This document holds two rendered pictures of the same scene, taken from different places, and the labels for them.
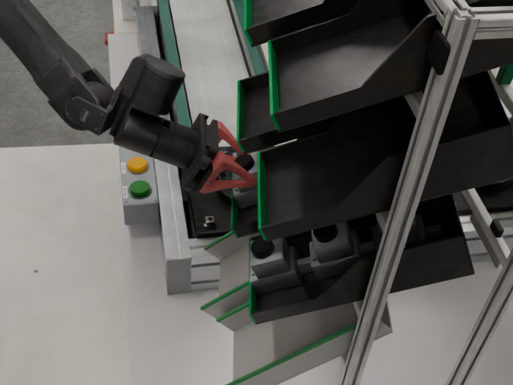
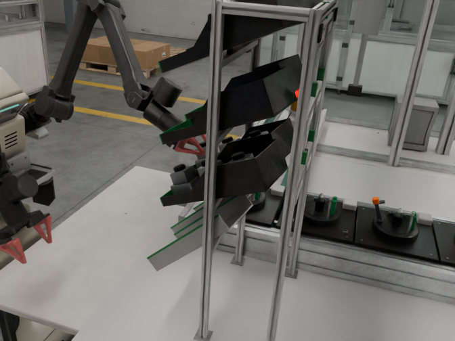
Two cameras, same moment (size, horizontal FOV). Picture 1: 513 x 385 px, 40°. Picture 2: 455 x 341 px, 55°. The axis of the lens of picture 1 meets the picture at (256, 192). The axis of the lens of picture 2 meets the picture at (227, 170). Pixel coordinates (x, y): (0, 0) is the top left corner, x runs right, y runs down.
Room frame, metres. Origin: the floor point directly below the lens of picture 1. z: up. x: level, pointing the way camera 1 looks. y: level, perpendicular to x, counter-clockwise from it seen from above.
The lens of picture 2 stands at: (-0.17, -0.59, 1.73)
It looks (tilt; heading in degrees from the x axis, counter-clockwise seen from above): 26 degrees down; 30
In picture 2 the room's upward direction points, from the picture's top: 4 degrees clockwise
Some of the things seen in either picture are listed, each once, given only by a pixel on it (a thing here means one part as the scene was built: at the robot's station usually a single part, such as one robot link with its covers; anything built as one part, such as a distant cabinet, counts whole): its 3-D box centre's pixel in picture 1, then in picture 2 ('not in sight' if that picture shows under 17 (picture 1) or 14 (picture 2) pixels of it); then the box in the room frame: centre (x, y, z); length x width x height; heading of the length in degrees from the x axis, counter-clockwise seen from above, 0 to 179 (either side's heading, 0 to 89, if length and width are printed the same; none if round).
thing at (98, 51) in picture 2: not in sight; (124, 55); (5.05, 4.42, 0.20); 1.20 x 0.80 x 0.41; 102
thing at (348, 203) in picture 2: not in sight; (320, 203); (1.08, -0.23, 1.01); 0.24 x 0.24 x 0.13; 14
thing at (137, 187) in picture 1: (140, 190); not in sight; (0.98, 0.23, 0.96); 0.04 x 0.04 x 0.02
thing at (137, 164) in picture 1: (137, 166); not in sight; (1.05, 0.25, 0.96); 0.04 x 0.04 x 0.02
